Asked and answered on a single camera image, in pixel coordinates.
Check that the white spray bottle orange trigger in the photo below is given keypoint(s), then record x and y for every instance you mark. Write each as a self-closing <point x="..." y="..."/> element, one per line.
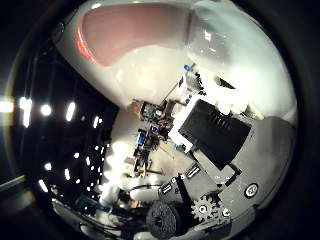
<point x="150" y="73"/>

